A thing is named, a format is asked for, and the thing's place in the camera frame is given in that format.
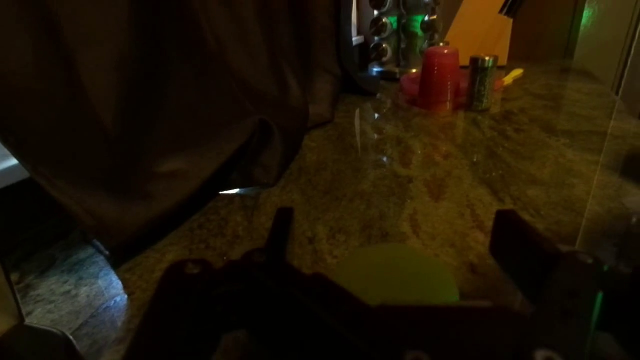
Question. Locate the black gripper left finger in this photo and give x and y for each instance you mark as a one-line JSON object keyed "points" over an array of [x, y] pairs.
{"points": [[281, 232]]}

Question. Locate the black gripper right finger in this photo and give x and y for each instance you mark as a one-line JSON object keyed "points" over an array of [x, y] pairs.
{"points": [[522, 257]]}

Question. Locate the green plastic cup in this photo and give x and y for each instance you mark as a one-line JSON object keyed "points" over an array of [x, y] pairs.
{"points": [[399, 276]]}

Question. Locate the red plastic cup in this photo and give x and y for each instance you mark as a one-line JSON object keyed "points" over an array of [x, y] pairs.
{"points": [[438, 77]]}

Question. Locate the dark curtain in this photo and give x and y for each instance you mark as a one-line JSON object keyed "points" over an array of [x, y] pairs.
{"points": [[167, 101]]}

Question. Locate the wooden knife block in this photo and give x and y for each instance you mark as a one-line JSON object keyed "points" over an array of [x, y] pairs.
{"points": [[480, 31]]}

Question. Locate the metal spice rack carousel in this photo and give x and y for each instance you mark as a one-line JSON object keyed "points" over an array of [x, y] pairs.
{"points": [[400, 33]]}

